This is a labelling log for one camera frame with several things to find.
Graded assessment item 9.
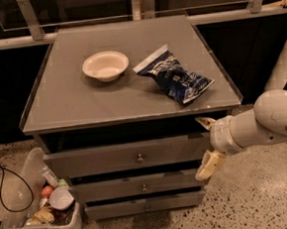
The grey middle drawer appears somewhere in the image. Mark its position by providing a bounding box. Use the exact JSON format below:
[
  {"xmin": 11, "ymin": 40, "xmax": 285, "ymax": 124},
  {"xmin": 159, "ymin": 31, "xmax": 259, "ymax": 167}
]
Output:
[{"xmin": 69, "ymin": 170, "xmax": 205, "ymax": 203}]

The black cable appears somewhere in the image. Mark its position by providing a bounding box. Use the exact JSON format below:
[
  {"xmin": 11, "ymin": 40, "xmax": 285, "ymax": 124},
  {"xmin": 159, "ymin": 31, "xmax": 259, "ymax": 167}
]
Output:
[{"xmin": 0, "ymin": 153, "xmax": 36, "ymax": 214}]

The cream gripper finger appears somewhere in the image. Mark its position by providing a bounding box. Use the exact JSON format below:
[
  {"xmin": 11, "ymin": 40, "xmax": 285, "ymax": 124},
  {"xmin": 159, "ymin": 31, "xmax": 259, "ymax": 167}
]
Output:
[
  {"xmin": 195, "ymin": 117, "xmax": 216, "ymax": 131},
  {"xmin": 195, "ymin": 150, "xmax": 227, "ymax": 181}
]

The white paper bowl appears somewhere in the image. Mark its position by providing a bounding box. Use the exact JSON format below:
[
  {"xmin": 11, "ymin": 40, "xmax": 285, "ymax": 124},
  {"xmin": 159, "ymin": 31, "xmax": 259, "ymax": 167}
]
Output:
[{"xmin": 82, "ymin": 51, "xmax": 129, "ymax": 82}]

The red apple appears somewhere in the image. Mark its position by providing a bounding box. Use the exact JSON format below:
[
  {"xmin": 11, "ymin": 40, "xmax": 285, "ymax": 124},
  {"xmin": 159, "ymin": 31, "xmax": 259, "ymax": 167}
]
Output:
[{"xmin": 41, "ymin": 185, "xmax": 54, "ymax": 198}]

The left metal bracket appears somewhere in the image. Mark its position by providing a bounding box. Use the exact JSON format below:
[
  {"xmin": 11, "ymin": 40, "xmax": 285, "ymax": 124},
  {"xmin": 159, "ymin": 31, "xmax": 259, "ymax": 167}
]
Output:
[{"xmin": 17, "ymin": 0, "xmax": 44, "ymax": 42}]

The grey drawer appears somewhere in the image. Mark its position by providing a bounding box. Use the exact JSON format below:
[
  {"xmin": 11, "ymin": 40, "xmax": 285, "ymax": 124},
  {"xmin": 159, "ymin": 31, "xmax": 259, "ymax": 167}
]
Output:
[
  {"xmin": 44, "ymin": 133, "xmax": 211, "ymax": 178},
  {"xmin": 84, "ymin": 190, "xmax": 204, "ymax": 220},
  {"xmin": 69, "ymin": 170, "xmax": 205, "ymax": 203}
]

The small packet in bin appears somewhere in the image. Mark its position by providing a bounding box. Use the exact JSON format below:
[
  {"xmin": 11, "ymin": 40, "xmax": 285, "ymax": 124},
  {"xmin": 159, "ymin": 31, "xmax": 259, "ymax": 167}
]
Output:
[{"xmin": 40, "ymin": 166, "xmax": 58, "ymax": 188}]

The yellow crumpled wrapper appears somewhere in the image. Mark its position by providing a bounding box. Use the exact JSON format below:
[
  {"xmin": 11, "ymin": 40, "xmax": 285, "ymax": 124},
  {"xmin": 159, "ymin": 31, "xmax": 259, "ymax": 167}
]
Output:
[{"xmin": 28, "ymin": 206, "xmax": 54, "ymax": 226}]

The grey top drawer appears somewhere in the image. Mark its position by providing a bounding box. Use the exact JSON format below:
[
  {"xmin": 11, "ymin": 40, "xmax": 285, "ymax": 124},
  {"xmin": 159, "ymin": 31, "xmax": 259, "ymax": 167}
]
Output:
[{"xmin": 44, "ymin": 133, "xmax": 211, "ymax": 178}]

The centre metal post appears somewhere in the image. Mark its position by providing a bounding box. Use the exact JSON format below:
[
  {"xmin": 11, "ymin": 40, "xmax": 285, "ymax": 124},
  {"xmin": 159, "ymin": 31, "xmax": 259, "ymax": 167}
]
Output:
[{"xmin": 140, "ymin": 0, "xmax": 155, "ymax": 19}]

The metal rail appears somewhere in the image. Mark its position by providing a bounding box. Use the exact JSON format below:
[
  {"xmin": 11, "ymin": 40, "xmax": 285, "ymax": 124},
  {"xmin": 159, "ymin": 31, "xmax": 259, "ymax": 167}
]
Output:
[{"xmin": 0, "ymin": 5, "xmax": 287, "ymax": 51}]

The grey bottom drawer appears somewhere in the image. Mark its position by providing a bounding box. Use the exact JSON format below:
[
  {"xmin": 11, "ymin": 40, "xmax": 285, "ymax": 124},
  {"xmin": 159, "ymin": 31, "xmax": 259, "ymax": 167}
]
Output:
[{"xmin": 84, "ymin": 190, "xmax": 204, "ymax": 220}]

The blue chip bag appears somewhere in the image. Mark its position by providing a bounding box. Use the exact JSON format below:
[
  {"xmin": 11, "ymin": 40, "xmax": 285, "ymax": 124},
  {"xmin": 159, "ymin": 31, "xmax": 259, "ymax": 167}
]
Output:
[{"xmin": 133, "ymin": 45, "xmax": 214, "ymax": 104}]

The white bowl in bin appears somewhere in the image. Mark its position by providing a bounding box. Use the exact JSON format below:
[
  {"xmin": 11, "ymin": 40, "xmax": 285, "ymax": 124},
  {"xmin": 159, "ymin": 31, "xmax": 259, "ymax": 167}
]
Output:
[{"xmin": 49, "ymin": 186, "xmax": 74, "ymax": 210}]

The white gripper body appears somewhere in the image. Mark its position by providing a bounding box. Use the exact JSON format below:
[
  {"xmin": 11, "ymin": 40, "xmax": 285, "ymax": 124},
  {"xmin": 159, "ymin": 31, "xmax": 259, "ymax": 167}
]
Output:
[{"xmin": 210, "ymin": 116, "xmax": 242, "ymax": 156}]

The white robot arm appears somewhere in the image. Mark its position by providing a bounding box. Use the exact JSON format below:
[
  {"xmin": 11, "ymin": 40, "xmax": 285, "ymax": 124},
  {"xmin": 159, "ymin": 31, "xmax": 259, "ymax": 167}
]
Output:
[{"xmin": 195, "ymin": 41, "xmax": 287, "ymax": 180}]

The clear plastic bin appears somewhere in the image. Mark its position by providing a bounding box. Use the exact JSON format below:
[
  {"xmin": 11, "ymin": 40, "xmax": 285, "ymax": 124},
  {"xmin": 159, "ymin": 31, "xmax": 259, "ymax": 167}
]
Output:
[{"xmin": 0, "ymin": 148, "xmax": 83, "ymax": 229}]

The grey drawer cabinet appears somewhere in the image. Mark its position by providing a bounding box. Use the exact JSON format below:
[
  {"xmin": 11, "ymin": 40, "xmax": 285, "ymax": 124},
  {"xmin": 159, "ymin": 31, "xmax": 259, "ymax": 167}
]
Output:
[{"xmin": 20, "ymin": 16, "xmax": 241, "ymax": 208}]

